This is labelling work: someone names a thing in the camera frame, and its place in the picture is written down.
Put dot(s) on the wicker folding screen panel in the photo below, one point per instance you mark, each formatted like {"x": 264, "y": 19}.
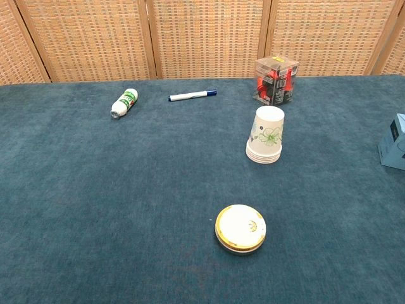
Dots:
{"x": 88, "y": 38}
{"x": 329, "y": 31}
{"x": 209, "y": 35}
{"x": 395, "y": 54}
{"x": 12, "y": 47}

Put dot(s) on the white floral paper cup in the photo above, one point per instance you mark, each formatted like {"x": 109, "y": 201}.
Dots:
{"x": 263, "y": 158}
{"x": 263, "y": 155}
{"x": 267, "y": 126}
{"x": 263, "y": 162}

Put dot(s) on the light blue cardboard box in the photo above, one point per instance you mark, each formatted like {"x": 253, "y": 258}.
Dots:
{"x": 394, "y": 149}

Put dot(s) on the white bottle with green label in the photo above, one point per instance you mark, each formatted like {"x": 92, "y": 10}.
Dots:
{"x": 124, "y": 103}

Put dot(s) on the teal blue table cloth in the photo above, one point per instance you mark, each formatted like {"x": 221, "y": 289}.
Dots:
{"x": 126, "y": 190}

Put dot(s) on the clear box with red-black items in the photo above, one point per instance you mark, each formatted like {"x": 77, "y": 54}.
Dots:
{"x": 275, "y": 80}

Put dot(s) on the white marker with blue cap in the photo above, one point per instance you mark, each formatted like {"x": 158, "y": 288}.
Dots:
{"x": 190, "y": 95}

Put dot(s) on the round gold-rimmed white tin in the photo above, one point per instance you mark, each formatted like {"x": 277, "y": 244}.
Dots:
{"x": 240, "y": 226}

